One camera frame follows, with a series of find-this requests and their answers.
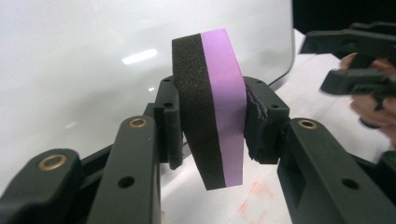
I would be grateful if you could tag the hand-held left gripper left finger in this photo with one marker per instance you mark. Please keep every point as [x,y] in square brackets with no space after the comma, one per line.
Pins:
[168,124]

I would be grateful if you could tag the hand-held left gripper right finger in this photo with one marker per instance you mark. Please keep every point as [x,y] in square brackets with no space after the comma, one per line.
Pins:
[271,130]

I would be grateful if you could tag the purple and black sponge eraser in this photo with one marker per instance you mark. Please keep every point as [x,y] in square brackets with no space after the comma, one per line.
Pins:
[211,118]

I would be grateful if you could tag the white glass whiteboard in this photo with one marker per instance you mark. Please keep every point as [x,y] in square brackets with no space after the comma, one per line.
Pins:
[77,62]

